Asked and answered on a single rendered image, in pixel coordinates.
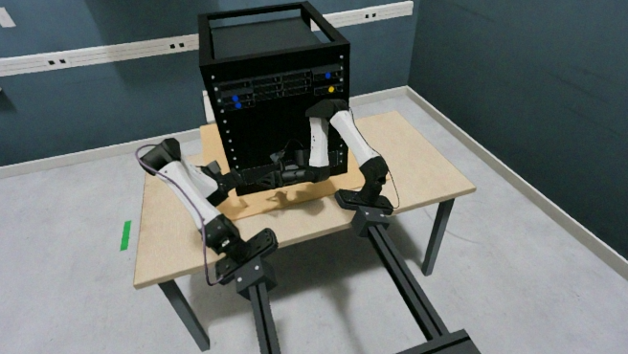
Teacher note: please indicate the black open rack frame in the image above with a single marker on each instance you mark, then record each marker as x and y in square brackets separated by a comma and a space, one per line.
[249, 136]

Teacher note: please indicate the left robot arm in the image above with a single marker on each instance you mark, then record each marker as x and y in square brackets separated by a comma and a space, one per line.
[194, 189]

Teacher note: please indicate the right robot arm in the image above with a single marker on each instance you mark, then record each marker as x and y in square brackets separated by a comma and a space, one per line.
[315, 159]

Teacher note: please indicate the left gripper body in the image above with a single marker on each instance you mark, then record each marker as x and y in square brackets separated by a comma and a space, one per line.
[227, 178]

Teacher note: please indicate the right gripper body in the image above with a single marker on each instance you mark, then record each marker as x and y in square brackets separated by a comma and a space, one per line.
[286, 176]

